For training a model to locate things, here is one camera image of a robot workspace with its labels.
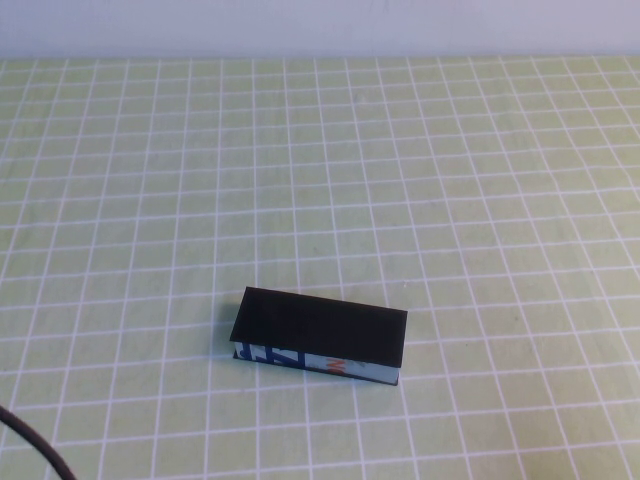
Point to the black printed glasses case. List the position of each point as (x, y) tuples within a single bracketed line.
[(320, 327)]

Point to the green checked tablecloth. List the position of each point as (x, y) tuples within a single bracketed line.
[(450, 200)]

